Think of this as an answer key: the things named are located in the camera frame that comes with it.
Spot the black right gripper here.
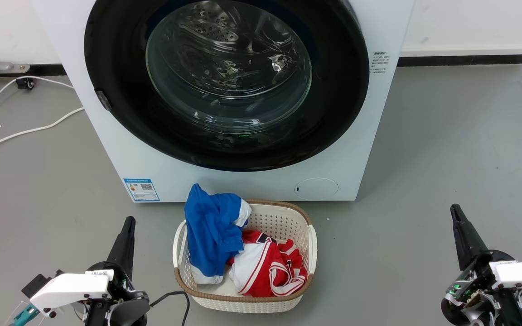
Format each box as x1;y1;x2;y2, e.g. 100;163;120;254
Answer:
441;204;522;326

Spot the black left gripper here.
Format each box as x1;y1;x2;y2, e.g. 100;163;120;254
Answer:
84;216;151;326

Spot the white front-load washing machine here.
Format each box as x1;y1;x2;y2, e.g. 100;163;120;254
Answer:
32;0;416;203

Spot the round black glass washer door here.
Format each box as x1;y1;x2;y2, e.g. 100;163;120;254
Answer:
84;0;370;172

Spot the blue energy label sticker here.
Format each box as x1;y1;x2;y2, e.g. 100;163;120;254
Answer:
124;178;160;202

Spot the blue and white garment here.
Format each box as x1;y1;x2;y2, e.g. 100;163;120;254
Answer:
184;183;252;285

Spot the teal connector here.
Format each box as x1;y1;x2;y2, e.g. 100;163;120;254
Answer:
10;304;39;326

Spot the red and white garment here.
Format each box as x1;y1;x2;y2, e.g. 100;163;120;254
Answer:
227;230;308;298

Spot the round white filter cover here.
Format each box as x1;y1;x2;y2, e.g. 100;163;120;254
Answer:
294;177;339;201

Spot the cream plastic laundry basket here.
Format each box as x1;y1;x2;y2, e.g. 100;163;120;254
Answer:
173;199;318;314

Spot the small text sticker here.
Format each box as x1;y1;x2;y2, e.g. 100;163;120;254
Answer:
370;51;391;75

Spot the steel washer drum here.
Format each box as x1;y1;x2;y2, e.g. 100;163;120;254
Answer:
170;0;295;59

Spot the dark grey door handle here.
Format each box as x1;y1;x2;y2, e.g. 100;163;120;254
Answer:
96;90;112;112

